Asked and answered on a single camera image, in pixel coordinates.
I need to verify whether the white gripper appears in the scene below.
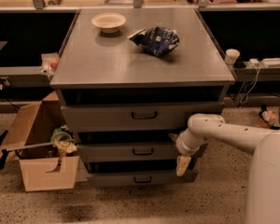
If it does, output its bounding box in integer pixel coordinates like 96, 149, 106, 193
169, 130, 203, 176

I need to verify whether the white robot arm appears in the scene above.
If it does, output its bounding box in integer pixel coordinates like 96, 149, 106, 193
169, 113, 280, 224

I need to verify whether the grey top drawer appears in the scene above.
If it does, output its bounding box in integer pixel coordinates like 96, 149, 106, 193
62, 102, 223, 133

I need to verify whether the grey drawer cabinet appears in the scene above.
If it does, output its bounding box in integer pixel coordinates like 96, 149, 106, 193
50, 7, 234, 175

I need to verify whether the tan bag on floor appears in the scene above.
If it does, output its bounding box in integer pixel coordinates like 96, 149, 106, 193
259, 105, 276, 127

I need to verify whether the white cup on shelf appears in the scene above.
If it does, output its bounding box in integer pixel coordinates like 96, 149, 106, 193
224, 49, 240, 65

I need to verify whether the blue crumpled chip bag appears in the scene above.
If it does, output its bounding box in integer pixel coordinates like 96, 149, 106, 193
128, 26, 179, 58

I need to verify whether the cardboard box with trash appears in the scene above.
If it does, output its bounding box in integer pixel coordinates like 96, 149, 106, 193
0, 91, 78, 192

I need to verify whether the white power strip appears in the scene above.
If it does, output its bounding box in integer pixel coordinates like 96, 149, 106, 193
261, 58, 280, 67

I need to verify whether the white paper bowl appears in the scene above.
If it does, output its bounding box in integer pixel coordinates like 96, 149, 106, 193
91, 12, 126, 34

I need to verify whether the plastic bag with red item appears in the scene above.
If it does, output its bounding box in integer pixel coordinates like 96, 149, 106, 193
38, 52, 60, 77

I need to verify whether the grey grabber stick tool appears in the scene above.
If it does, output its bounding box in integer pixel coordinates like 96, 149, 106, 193
0, 138, 77, 172

